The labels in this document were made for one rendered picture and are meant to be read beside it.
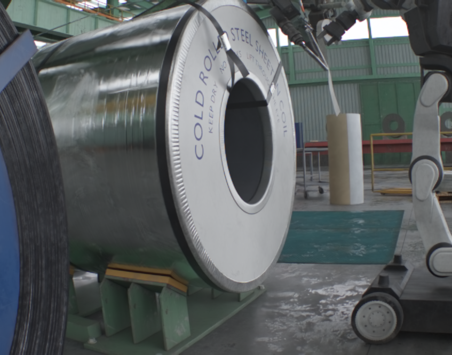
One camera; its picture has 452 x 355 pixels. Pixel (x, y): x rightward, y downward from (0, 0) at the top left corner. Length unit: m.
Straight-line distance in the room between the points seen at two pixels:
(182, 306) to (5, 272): 1.30
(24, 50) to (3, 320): 0.28
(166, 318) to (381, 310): 0.78
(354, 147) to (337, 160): 0.32
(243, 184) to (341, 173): 4.55
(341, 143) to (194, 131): 5.18
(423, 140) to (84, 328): 1.52
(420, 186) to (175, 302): 1.01
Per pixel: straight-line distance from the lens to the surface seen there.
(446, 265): 1.77
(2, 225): 0.46
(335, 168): 6.52
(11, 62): 0.48
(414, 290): 1.79
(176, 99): 1.31
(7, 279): 0.47
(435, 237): 1.80
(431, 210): 1.76
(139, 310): 1.73
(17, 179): 0.48
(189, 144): 1.36
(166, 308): 1.63
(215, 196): 1.50
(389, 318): 1.68
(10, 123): 0.48
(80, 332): 1.84
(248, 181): 2.01
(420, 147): 1.77
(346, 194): 6.49
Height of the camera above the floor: 0.70
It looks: 3 degrees down
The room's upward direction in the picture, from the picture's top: 3 degrees counter-clockwise
